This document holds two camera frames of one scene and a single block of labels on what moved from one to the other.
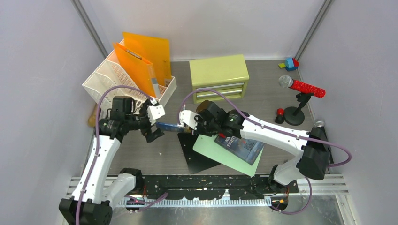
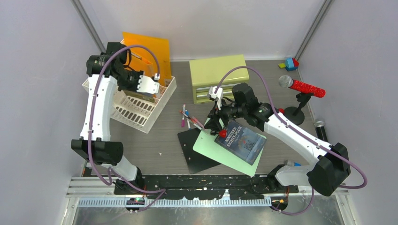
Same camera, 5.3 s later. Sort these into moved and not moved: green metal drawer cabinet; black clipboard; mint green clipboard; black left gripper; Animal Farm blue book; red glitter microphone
Moved: Animal Farm blue book; black left gripper
Not moved: green metal drawer cabinet; red glitter microphone; mint green clipboard; black clipboard
